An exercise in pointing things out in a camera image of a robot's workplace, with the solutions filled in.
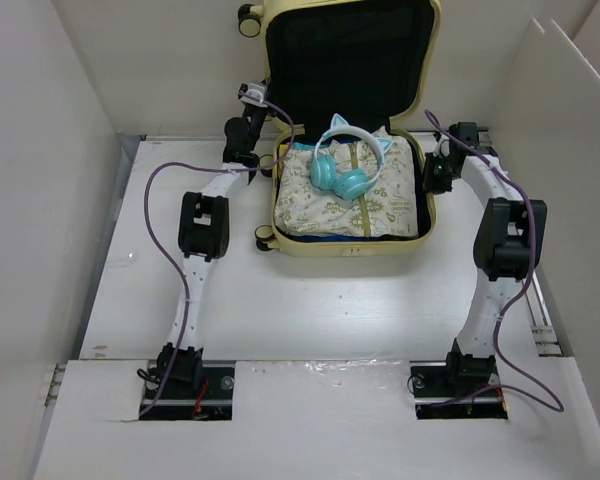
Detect teal and white headphones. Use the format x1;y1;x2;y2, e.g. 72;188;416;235
307;112;396;200

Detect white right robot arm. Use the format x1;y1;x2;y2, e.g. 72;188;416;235
423;122;547;401

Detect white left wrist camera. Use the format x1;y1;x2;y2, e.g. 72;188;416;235
238;82;268;108

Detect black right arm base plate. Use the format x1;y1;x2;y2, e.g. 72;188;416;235
407;362;508;420

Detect cream printed zip jacket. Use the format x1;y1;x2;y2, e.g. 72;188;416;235
274;129;419;238

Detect yellow suitcase with black lining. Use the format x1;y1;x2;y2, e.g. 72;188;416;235
238;0;441;257

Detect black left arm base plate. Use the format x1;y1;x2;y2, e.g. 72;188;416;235
139;362;236;422

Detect royal blue printed shirt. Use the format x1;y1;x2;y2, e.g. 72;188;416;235
290;235;418;243

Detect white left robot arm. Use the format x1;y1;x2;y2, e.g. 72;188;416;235
149;106;267;397

